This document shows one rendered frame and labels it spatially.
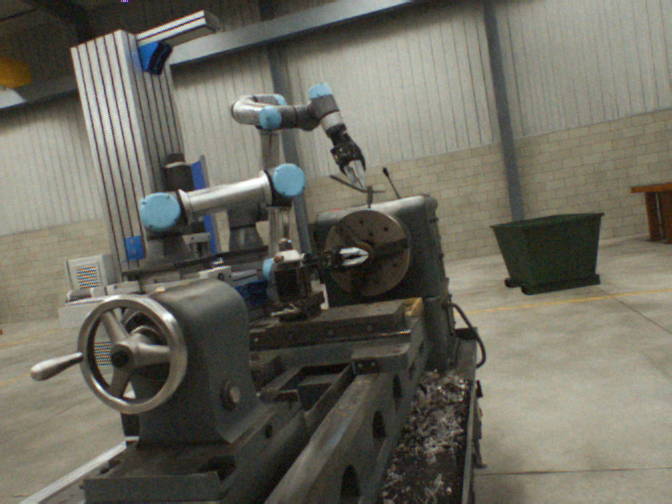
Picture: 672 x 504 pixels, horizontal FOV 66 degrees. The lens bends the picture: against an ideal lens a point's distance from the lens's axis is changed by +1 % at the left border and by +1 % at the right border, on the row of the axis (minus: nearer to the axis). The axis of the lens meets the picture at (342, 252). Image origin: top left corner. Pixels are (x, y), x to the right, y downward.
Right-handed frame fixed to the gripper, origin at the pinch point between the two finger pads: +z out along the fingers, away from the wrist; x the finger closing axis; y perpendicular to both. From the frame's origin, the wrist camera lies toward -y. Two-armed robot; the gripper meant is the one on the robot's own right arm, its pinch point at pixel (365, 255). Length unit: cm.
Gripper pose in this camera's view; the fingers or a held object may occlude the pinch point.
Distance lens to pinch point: 170.0
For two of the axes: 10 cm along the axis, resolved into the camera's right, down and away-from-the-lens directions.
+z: 9.4, -1.4, -3.0
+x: -1.7, -9.8, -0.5
